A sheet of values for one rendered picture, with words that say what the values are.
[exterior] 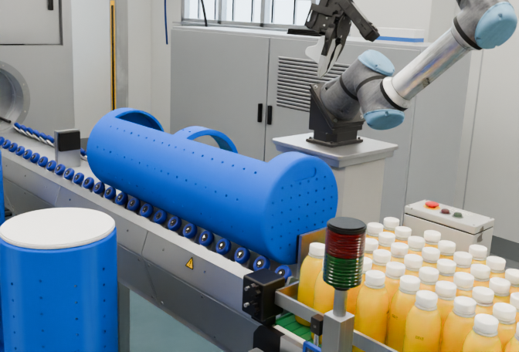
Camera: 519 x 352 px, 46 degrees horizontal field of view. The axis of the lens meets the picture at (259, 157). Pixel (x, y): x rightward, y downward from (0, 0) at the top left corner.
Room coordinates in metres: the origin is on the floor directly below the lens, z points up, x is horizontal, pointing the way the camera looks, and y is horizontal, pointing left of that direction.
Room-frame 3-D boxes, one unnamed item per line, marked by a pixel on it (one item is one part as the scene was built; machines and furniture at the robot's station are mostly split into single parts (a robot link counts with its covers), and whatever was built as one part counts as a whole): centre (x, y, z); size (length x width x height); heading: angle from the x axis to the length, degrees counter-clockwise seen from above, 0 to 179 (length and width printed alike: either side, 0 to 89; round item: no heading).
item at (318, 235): (1.45, -0.14, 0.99); 0.10 x 0.02 x 0.12; 134
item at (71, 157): (2.42, 0.78, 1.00); 0.10 x 0.04 x 0.15; 134
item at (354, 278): (0.92, -0.14, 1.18); 0.06 x 0.06 x 0.05
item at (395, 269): (1.19, -0.29, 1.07); 0.04 x 0.04 x 0.02
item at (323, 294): (1.19, -0.16, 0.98); 0.07 x 0.07 x 0.17
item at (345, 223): (0.92, -0.14, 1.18); 0.06 x 0.06 x 0.16
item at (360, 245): (0.92, -0.14, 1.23); 0.06 x 0.06 x 0.04
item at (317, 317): (1.14, -0.14, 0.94); 0.03 x 0.02 x 0.08; 44
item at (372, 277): (1.14, -0.24, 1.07); 0.04 x 0.04 x 0.02
